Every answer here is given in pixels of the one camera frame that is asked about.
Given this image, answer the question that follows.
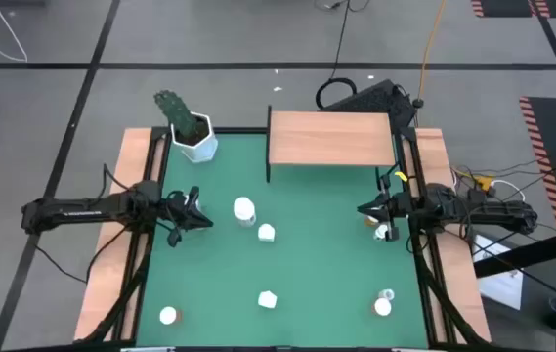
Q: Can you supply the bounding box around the black aluminium table frame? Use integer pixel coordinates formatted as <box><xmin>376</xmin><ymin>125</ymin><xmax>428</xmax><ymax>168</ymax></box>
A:
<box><xmin>74</xmin><ymin>125</ymin><xmax>492</xmax><ymax>352</ymax></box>

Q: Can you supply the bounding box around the white hexagonal plant pot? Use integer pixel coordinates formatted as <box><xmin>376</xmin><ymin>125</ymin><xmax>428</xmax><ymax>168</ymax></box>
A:
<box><xmin>169</xmin><ymin>110</ymin><xmax>219</xmax><ymax>164</ymax></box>

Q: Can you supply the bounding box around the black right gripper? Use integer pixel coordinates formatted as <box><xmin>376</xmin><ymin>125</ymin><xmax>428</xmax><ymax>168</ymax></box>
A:
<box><xmin>358</xmin><ymin>175</ymin><xmax>409</xmax><ymax>243</ymax></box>

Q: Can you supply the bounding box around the large bottle wide white cap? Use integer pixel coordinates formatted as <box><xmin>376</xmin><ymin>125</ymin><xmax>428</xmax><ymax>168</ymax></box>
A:
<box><xmin>233</xmin><ymin>196</ymin><xmax>258</xmax><ymax>229</ymax></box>

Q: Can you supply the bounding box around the wooden shelf with black legs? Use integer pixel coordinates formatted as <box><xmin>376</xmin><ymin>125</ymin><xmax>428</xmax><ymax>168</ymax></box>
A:
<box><xmin>266</xmin><ymin>105</ymin><xmax>398</xmax><ymax>184</ymax></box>

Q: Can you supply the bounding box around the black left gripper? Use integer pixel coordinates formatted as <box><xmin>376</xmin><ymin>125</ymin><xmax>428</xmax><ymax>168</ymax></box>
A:
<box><xmin>162</xmin><ymin>185</ymin><xmax>214</xmax><ymax>248</ymax></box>

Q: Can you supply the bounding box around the green cactus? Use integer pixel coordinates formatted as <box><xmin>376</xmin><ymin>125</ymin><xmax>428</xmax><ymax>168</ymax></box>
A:
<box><xmin>153</xmin><ymin>89</ymin><xmax>199</xmax><ymax>139</ymax></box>

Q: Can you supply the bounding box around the wooden table side board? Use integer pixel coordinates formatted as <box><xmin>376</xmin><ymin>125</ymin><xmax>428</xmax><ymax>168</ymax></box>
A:
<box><xmin>72</xmin><ymin>127</ymin><xmax>167</xmax><ymax>342</ymax></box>
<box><xmin>413</xmin><ymin>127</ymin><xmax>492</xmax><ymax>343</ymax></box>

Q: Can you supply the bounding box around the yellow cable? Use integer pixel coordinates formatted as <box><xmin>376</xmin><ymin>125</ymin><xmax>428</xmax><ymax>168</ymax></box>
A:
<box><xmin>416</xmin><ymin>0</ymin><xmax>449</xmax><ymax>102</ymax></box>

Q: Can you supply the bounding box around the monitor with white screen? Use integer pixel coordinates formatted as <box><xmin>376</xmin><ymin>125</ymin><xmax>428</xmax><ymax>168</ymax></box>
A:
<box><xmin>470</xmin><ymin>233</ymin><xmax>526</xmax><ymax>312</ymax></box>

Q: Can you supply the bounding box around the black coiled floor cable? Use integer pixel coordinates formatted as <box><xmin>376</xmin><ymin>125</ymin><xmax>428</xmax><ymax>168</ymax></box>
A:
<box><xmin>315</xmin><ymin>0</ymin><xmax>360</xmax><ymax>111</ymax></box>

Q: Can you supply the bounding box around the yellow power strip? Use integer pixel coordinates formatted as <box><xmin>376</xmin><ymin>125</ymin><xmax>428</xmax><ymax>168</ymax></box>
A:
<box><xmin>472</xmin><ymin>174</ymin><xmax>496</xmax><ymax>193</ymax></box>

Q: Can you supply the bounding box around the white looped cable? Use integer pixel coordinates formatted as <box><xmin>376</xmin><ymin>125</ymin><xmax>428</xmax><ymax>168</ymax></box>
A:
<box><xmin>490</xmin><ymin>179</ymin><xmax>527</xmax><ymax>202</ymax></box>

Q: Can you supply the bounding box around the black overhead beam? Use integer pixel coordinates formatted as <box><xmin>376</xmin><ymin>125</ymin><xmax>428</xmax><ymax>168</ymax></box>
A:
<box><xmin>472</xmin><ymin>222</ymin><xmax>556</xmax><ymax>279</ymax></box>

